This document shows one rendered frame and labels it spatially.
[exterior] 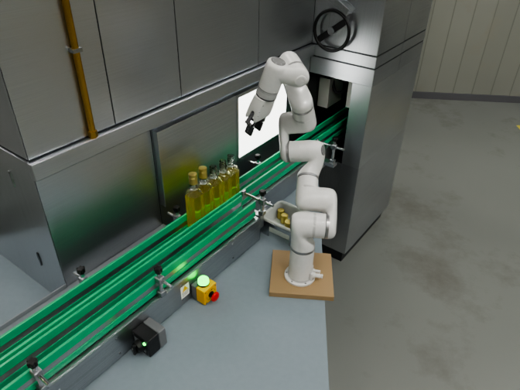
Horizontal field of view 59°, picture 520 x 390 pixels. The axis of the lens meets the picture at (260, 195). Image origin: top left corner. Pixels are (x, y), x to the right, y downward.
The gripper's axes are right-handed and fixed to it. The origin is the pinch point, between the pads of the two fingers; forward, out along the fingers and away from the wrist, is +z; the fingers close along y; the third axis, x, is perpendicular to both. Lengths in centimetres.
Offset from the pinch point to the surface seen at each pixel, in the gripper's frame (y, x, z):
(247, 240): 3, 17, 50
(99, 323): 76, 11, 38
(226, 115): -17.3, -23.5, 18.5
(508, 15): -453, 13, 33
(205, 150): -3.0, -19.6, 29.0
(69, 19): 48, -42, -30
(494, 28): -447, 9, 49
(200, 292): 38, 22, 48
